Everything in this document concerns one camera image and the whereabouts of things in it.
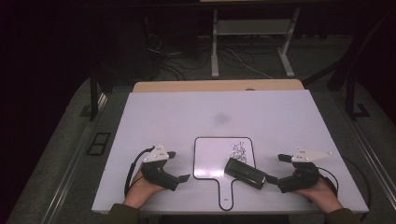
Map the wooden table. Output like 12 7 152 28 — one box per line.
133 78 305 93

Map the white metal stand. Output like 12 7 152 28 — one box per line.
210 7 302 79

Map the small handled whiteboard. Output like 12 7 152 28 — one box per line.
192 136 259 212

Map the black stand post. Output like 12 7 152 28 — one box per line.
346 76 372 121
78 66 109 122

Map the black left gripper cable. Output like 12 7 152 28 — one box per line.
123 146 156 198

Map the aluminium floor rail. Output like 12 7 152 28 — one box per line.
340 102 396 202
39 92 109 224

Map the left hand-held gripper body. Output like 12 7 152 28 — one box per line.
140 143 180 192

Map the bundle of black floor cables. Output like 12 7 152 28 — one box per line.
144 18 213 81

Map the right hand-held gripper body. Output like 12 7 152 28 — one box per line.
276 147 332 194

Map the black whiteboard eraser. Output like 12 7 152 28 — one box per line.
223 157 268 190

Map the person's left hand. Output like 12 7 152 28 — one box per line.
122 169 166 210

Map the white floor cable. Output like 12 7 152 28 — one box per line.
225 47 276 80

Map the person's right hand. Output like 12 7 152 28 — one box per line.
291 167 344 215

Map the black floor socket frame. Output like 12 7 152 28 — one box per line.
85 132 112 157

